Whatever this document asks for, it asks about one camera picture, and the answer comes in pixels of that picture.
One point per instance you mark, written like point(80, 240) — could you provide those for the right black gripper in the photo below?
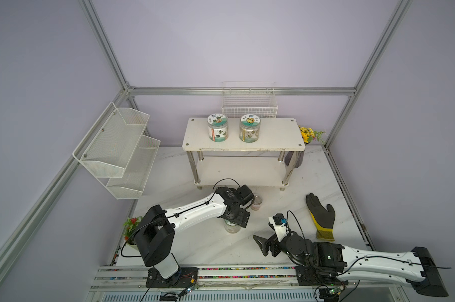
point(273, 240)

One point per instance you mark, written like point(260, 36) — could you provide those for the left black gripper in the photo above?
point(242, 219)

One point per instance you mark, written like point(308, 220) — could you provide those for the pink flower lid seed container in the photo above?
point(231, 227)

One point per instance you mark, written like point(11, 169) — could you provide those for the sunflower lid seed container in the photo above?
point(249, 128)

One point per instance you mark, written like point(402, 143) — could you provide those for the strawberry lid seed container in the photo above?
point(217, 127)

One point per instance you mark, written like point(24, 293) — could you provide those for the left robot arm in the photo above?
point(155, 234)

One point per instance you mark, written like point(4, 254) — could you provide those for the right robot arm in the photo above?
point(328, 265)

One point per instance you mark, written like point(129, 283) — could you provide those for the white two-tier shelf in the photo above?
point(251, 150)

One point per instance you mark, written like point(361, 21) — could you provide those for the small red-based clear cup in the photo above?
point(256, 203)

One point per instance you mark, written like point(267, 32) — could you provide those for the black yellow work glove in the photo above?
point(323, 217)

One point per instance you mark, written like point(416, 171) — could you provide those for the yellow sunflower plant pot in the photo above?
point(308, 135)

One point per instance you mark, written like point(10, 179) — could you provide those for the red flower plant pot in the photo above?
point(130, 226)

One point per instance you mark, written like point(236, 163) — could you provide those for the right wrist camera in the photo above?
point(279, 225)

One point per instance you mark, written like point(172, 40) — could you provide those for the aluminium front rail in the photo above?
point(258, 282)

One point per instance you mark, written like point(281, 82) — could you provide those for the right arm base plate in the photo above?
point(307, 276)

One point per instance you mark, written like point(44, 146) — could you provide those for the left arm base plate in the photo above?
point(183, 278)

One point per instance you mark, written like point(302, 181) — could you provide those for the white wire basket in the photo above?
point(241, 98)

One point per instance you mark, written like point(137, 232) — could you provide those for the white mesh wall rack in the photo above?
point(118, 153)

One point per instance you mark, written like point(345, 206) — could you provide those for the aluminium cage frame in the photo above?
point(62, 63)

